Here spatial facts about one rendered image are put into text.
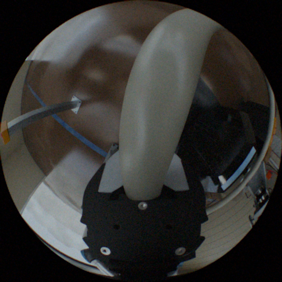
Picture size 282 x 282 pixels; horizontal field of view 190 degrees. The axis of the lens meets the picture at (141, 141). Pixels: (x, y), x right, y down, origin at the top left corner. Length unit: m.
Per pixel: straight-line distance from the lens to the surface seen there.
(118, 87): 1.03
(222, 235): 6.14
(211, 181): 0.59
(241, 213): 5.87
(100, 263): 0.83
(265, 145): 0.45
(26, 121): 0.96
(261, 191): 0.84
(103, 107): 1.10
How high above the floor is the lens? 0.97
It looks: 65 degrees down
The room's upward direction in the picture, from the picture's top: 169 degrees counter-clockwise
